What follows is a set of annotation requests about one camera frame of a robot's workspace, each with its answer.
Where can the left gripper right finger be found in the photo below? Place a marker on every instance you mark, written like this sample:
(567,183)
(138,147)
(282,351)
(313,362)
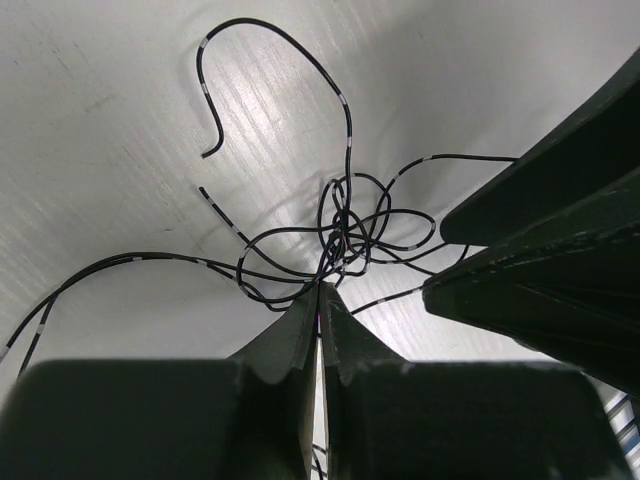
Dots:
(391,418)

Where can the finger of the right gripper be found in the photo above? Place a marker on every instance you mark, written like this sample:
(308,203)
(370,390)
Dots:
(567,286)
(594,146)

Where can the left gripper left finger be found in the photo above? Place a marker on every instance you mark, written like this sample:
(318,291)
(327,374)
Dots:
(248,416)

